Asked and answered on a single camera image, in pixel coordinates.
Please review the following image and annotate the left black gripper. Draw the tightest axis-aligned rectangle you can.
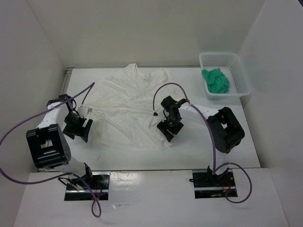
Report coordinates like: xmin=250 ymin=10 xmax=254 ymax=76
xmin=62 ymin=112 xmax=92 ymax=142

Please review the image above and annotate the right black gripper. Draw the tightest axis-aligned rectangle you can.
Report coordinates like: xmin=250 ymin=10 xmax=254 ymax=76
xmin=157 ymin=114 xmax=184 ymax=142

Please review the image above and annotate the white tank top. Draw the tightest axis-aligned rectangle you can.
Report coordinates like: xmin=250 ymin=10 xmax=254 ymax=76
xmin=84 ymin=63 xmax=182 ymax=151

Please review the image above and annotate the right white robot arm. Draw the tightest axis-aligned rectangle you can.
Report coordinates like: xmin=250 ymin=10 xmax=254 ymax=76
xmin=157 ymin=96 xmax=245 ymax=186

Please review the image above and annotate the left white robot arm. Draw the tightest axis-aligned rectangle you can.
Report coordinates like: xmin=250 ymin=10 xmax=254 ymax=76
xmin=26 ymin=94 xmax=94 ymax=189

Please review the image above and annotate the green tank top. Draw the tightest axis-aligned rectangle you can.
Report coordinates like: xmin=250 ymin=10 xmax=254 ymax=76
xmin=202 ymin=68 xmax=230 ymax=94

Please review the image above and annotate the white plastic basket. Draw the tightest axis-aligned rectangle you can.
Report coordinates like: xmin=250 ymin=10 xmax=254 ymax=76
xmin=199 ymin=52 xmax=251 ymax=100

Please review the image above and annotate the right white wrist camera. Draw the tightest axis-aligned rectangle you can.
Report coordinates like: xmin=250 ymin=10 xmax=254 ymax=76
xmin=153 ymin=107 xmax=165 ymax=118

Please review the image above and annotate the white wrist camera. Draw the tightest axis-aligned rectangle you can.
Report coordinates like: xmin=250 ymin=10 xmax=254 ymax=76
xmin=77 ymin=106 xmax=92 ymax=118
xmin=153 ymin=107 xmax=165 ymax=118

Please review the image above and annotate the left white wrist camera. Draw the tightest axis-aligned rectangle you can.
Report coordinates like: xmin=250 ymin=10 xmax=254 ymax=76
xmin=77 ymin=106 xmax=92 ymax=118

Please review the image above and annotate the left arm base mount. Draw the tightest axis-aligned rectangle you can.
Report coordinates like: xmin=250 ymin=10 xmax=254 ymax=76
xmin=58 ymin=174 xmax=110 ymax=201

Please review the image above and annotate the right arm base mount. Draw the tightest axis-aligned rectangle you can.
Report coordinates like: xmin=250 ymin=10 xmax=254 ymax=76
xmin=189 ymin=168 xmax=238 ymax=199

